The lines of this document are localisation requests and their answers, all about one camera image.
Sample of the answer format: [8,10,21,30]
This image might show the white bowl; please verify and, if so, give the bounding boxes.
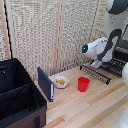
[52,75,70,90]

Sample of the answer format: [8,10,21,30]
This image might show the yellow food pieces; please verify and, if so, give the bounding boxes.
[55,78,67,86]

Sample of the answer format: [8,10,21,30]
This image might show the black fabric storage box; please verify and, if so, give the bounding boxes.
[0,58,48,128]

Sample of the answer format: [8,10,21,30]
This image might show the beige woven folding screen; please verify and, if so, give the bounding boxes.
[0,0,128,83]

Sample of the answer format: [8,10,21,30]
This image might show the black oven tray rack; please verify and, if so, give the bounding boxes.
[78,63,112,86]

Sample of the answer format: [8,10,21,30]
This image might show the black toaster oven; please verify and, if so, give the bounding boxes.
[99,39,128,78]

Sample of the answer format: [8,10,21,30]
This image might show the red plastic cup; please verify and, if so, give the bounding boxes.
[77,76,91,93]

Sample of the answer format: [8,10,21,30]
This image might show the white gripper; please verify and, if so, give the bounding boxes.
[89,58,105,70]

